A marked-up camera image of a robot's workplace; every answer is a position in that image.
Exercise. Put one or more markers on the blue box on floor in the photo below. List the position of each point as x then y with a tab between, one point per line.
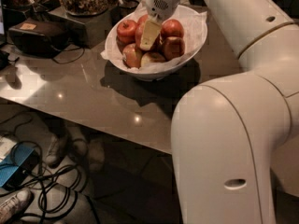
16	166

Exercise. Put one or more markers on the black cup with spoon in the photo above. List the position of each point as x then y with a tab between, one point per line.
126	7

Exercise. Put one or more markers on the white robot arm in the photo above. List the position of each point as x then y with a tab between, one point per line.
224	131

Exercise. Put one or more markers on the white paper bowl liner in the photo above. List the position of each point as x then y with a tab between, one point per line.
194	25

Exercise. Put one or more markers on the yellow-red apple front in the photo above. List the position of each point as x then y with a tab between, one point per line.
152	57

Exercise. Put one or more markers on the red-yellow apple front left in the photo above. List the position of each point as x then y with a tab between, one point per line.
131	55

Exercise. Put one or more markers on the white sneaker bottom left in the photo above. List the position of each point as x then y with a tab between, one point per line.
14	205

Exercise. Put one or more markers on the white bowl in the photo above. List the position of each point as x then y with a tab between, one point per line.
190	44

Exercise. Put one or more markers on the red apple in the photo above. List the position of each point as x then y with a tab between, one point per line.
126	31
142	19
138	34
173	47
172	28

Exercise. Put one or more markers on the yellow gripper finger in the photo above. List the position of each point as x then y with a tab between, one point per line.
151	32

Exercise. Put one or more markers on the dark square pedestal block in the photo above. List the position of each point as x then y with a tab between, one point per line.
87	31

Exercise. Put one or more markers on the black VR headset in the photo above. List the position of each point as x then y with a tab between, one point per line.
39	38

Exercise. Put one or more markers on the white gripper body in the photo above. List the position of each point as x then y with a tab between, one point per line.
159	4

